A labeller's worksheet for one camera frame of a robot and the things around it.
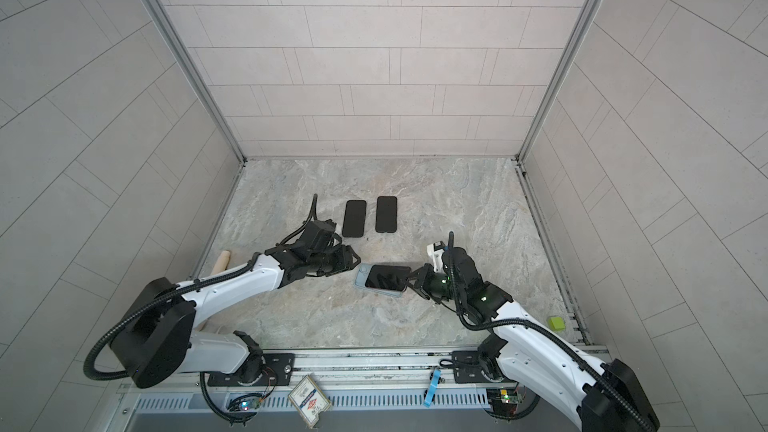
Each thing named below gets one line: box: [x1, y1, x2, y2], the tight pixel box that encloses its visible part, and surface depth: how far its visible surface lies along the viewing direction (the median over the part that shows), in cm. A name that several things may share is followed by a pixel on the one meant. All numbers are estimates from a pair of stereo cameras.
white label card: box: [288, 374, 332, 429], surface depth 67 cm
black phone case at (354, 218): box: [342, 200, 367, 238], surface depth 104 cm
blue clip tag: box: [424, 369, 441, 407], surface depth 68 cm
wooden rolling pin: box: [211, 250, 231, 275], surface depth 88 cm
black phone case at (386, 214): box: [375, 196, 398, 233], surface depth 104 cm
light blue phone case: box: [355, 263, 405, 297], surface depth 87 cm
